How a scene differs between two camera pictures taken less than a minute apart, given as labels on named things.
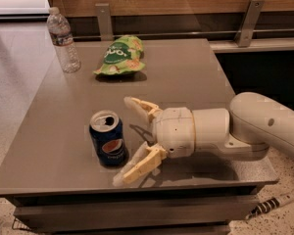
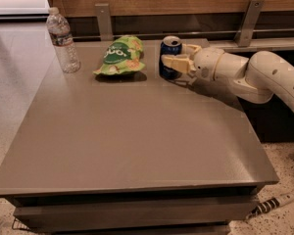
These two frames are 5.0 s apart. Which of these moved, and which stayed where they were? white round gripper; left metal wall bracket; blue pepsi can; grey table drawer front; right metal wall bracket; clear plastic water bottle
Moved: white round gripper; blue pepsi can
Stayed: clear plastic water bottle; right metal wall bracket; grey table drawer front; left metal wall bracket
